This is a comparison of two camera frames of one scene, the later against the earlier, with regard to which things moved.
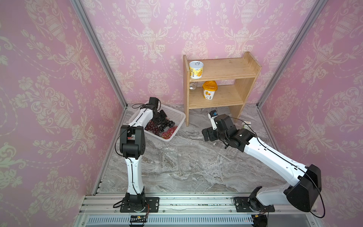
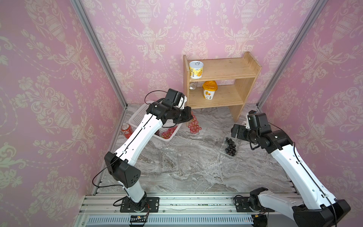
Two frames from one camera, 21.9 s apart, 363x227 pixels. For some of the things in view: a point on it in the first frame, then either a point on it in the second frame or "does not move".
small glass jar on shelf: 193,85 does not move
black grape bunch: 170,124 to 231,149
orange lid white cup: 209,87 does not move
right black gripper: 211,131 to 242,129
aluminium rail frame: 185,210 does not move
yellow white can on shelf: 196,69 does not move
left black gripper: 163,118 to 187,117
